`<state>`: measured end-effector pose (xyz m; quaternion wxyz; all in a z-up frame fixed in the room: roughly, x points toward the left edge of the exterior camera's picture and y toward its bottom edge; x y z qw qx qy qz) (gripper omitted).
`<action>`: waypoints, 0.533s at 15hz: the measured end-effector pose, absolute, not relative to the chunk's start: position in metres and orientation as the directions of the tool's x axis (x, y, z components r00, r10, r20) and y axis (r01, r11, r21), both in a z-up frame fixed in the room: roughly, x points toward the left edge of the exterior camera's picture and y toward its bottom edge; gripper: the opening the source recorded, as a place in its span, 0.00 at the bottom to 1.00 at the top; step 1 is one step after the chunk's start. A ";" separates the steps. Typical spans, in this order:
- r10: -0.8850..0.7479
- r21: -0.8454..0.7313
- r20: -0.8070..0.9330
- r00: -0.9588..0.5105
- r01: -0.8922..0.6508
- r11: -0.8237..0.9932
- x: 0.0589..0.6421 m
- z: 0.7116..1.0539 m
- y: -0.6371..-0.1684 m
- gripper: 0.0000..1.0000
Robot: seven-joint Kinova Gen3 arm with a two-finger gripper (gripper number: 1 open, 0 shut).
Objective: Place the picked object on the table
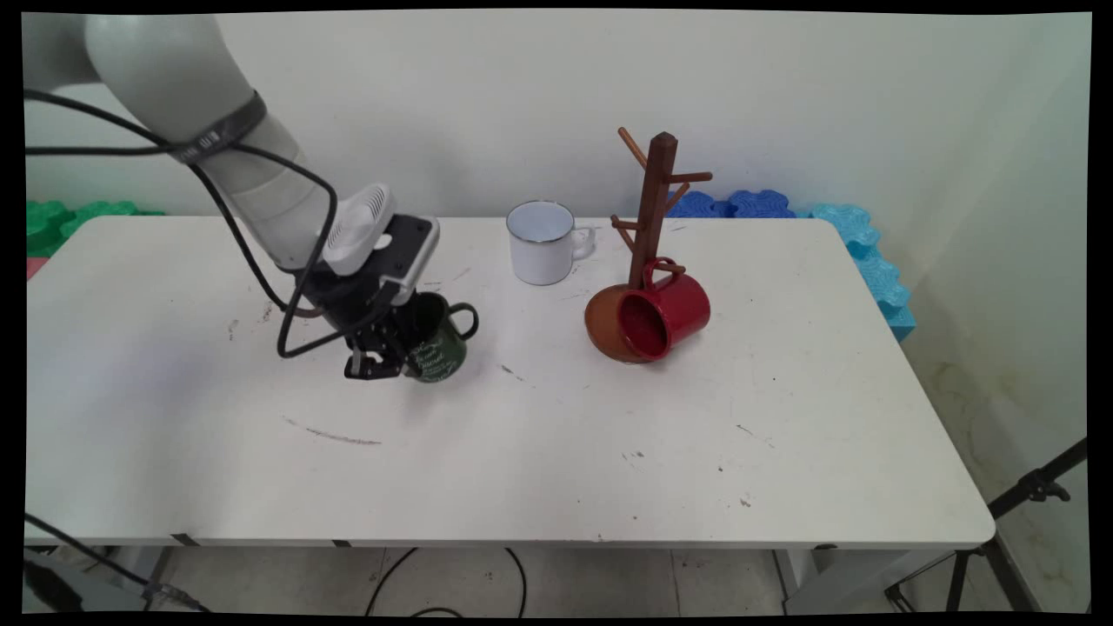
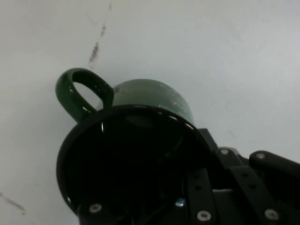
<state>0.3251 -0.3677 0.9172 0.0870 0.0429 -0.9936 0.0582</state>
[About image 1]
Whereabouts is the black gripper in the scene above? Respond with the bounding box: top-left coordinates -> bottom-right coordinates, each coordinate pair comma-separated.
297,263 -> 420,382

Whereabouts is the green enamel mug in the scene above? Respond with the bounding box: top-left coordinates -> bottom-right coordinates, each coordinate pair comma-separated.
402,291 -> 480,384

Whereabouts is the white enamel mug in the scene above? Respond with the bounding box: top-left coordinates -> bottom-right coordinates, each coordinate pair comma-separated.
506,201 -> 602,287

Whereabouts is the grey table leg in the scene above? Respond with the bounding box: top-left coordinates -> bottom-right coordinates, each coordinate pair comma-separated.
130,546 -> 177,611

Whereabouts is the red enamel mug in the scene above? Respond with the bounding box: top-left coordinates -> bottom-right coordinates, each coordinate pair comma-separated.
616,256 -> 712,363

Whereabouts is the brown wooden mug tree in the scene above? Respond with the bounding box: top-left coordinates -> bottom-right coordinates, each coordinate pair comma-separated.
584,128 -> 714,364

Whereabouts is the green foam mat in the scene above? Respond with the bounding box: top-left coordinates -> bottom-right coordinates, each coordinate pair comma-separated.
26,200 -> 166,259

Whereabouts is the white table leg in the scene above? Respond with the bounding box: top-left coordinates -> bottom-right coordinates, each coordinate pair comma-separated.
772,548 -> 957,615

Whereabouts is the light blue foam mat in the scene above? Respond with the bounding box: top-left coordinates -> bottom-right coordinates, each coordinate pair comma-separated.
796,203 -> 917,343

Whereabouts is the black tripod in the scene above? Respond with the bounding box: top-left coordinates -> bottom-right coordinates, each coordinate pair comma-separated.
885,437 -> 1090,614

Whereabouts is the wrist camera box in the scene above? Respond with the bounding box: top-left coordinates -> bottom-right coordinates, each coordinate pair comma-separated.
376,213 -> 442,307

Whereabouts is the white vented camera mount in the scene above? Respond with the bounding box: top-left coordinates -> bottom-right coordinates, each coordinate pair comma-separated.
322,183 -> 398,277

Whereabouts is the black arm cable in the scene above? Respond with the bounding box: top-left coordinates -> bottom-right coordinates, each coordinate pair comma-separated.
24,87 -> 383,360

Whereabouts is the thin black looped cable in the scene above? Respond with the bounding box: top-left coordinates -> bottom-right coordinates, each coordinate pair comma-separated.
365,547 -> 528,618

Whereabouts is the black printed velcro strap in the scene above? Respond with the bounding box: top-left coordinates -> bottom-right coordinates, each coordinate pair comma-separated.
169,90 -> 270,167

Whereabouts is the black cable with connector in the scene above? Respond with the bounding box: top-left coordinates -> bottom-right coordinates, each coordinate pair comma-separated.
24,512 -> 211,615

